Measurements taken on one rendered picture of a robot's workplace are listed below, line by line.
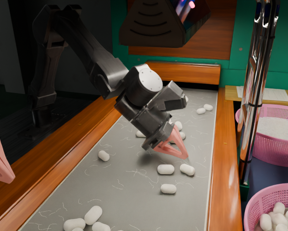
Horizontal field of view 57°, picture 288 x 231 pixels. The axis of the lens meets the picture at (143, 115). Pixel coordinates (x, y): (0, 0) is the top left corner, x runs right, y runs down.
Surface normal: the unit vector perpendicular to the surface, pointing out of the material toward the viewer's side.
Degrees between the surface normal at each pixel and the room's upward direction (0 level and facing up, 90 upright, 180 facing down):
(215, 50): 90
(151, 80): 43
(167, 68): 90
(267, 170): 0
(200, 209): 0
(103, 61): 35
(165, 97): 90
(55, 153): 0
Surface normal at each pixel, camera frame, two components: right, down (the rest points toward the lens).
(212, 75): -0.27, 0.38
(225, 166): 0.00, -0.92
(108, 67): 0.43, -0.59
